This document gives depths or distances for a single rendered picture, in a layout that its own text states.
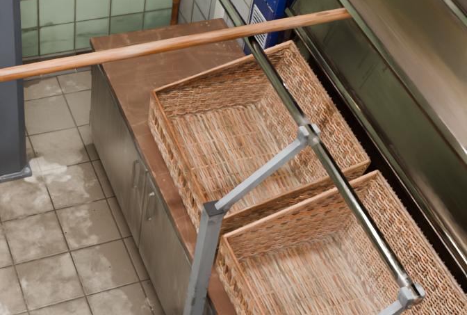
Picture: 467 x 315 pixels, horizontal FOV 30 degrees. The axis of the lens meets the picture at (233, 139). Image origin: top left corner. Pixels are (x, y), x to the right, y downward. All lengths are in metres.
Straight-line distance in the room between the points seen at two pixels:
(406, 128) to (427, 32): 0.31
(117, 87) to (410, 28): 1.13
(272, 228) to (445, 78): 0.67
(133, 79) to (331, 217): 0.88
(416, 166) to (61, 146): 1.67
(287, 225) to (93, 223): 1.04
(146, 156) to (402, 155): 0.83
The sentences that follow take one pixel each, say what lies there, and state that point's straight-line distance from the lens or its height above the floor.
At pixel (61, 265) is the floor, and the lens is 3.20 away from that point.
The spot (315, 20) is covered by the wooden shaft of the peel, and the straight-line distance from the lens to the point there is 2.36.
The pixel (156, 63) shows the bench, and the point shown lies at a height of 0.58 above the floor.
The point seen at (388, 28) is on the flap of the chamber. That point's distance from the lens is 2.28.
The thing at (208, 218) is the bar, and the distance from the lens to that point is 2.15.
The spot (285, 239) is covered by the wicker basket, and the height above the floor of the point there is 0.64.
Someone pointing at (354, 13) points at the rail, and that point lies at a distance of 2.32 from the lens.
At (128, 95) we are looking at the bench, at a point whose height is 0.58.
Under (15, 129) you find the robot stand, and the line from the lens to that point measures 3.27.
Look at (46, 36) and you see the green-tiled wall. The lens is 3.75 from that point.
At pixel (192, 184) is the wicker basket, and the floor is 0.71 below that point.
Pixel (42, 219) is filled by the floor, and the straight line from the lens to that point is 3.32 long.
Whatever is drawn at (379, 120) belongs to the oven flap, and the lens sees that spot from 2.47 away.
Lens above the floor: 2.60
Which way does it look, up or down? 45 degrees down
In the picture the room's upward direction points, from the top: 12 degrees clockwise
